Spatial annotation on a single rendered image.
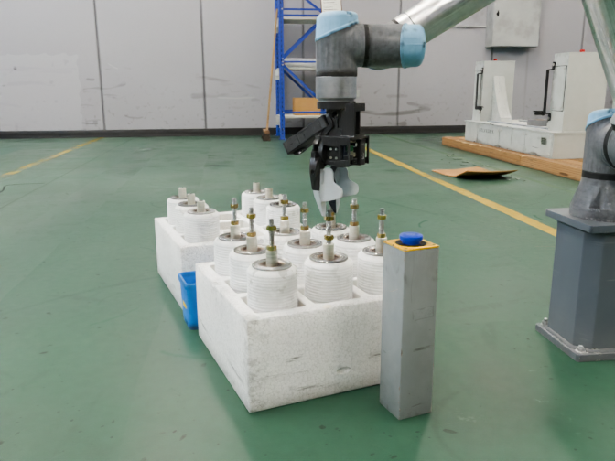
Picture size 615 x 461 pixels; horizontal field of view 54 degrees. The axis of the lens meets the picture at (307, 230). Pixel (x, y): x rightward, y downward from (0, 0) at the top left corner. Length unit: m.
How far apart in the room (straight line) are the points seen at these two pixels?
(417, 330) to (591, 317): 0.49
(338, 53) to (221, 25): 6.52
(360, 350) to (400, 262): 0.24
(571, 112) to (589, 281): 3.25
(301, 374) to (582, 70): 3.76
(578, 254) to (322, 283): 0.57
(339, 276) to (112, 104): 6.67
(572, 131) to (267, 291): 3.71
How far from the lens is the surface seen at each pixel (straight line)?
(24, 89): 7.91
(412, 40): 1.12
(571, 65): 4.58
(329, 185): 1.11
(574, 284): 1.44
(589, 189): 1.42
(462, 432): 1.12
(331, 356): 1.16
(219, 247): 1.33
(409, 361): 1.09
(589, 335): 1.45
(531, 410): 1.22
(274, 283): 1.10
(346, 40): 1.10
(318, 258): 1.17
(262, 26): 7.59
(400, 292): 1.04
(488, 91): 5.84
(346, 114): 1.10
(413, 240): 1.03
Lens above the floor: 0.58
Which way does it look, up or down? 13 degrees down
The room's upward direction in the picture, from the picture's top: straight up
